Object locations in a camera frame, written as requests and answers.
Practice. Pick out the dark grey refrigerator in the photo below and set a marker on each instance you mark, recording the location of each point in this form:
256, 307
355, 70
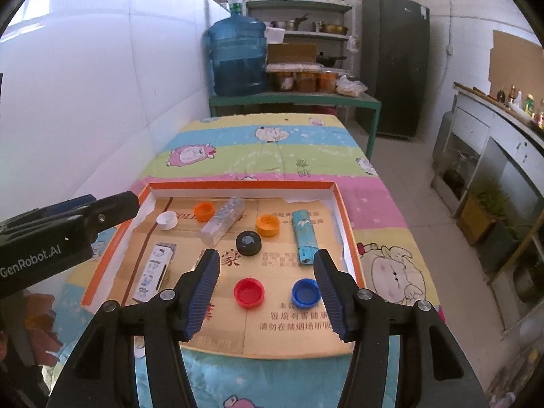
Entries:
395, 63

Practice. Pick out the red bottle cap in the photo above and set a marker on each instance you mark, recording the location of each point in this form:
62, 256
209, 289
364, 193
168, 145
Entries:
249, 292

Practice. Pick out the clear plastic wrapper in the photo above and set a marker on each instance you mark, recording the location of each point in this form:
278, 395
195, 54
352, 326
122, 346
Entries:
223, 221

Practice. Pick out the large glass jug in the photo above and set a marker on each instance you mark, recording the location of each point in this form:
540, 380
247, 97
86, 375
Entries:
458, 176

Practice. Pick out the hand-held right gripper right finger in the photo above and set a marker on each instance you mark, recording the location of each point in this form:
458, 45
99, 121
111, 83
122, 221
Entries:
333, 297

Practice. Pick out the shallow orange-rimmed cardboard tray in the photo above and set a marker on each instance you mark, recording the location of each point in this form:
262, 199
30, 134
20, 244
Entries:
276, 272

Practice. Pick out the red label bottle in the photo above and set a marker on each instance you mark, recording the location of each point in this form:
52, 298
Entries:
540, 115

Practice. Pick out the green bottle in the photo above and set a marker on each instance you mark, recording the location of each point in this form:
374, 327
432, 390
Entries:
528, 105

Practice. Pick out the plastic bag of food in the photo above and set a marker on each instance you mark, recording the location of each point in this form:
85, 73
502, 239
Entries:
352, 86

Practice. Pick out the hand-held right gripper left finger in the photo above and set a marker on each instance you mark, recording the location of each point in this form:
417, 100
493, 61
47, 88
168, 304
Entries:
202, 297

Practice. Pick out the black frying pan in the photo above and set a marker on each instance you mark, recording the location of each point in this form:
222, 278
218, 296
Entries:
329, 58

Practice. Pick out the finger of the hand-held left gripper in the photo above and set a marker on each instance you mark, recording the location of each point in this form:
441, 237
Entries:
117, 210
63, 206

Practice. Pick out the yellow metal basin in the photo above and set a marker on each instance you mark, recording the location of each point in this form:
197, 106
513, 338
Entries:
334, 29

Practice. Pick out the potted plant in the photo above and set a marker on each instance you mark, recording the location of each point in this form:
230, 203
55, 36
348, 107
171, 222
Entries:
480, 216

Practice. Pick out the white bottle cap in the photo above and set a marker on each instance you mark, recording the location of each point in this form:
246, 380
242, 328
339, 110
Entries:
167, 220

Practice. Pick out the green table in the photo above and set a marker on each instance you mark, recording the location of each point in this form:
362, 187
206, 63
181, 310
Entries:
293, 98

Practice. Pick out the reddish cloth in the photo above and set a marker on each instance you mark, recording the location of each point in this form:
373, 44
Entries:
40, 327

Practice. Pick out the colourful cartoon printed blanket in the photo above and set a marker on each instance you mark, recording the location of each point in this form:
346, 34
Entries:
255, 153

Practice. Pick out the blue water jug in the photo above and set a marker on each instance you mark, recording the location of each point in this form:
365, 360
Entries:
236, 59

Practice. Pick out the white cartoon printed lighter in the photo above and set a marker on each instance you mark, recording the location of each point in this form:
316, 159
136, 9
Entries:
155, 272

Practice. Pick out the white metal shelf rack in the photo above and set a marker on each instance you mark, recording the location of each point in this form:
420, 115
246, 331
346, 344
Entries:
297, 6

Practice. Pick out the dark sauce bottle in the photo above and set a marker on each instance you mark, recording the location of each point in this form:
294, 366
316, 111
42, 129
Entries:
501, 95

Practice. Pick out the metal cooking pot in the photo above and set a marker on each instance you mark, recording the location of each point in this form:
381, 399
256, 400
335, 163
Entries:
287, 23

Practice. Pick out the grey kitchen counter cabinet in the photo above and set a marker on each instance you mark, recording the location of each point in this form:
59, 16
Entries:
497, 157

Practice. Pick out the blue bottle cap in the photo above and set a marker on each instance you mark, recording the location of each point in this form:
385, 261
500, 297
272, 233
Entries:
306, 293

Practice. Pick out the cardboard sheet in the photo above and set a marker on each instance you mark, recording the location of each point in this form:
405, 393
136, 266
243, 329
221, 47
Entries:
514, 63

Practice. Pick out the black bottle cap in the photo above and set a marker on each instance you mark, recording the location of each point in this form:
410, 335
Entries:
248, 243

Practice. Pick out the orange bottle cap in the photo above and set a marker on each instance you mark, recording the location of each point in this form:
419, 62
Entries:
267, 225
204, 211

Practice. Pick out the brown cardboard box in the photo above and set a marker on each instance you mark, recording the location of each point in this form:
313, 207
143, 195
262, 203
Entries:
292, 54

